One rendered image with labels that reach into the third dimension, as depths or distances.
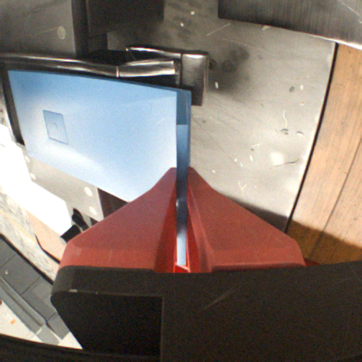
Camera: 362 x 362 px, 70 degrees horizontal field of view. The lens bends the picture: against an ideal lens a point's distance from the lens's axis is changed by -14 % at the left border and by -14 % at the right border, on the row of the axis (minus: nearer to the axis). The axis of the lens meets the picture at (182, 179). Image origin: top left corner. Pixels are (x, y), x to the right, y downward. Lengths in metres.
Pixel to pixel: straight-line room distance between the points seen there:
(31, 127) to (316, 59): 0.19
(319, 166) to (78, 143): 0.16
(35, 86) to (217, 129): 0.13
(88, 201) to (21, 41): 0.13
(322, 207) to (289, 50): 0.12
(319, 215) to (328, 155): 0.05
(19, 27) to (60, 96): 0.06
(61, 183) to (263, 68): 0.17
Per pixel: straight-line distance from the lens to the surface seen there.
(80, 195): 0.23
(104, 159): 0.17
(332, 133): 0.20
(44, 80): 0.18
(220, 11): 0.18
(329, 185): 0.22
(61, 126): 0.18
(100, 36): 0.18
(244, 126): 0.22
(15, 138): 0.26
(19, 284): 5.68
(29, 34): 0.20
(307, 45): 0.19
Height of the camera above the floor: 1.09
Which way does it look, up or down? 43 degrees down
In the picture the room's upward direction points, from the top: 136 degrees counter-clockwise
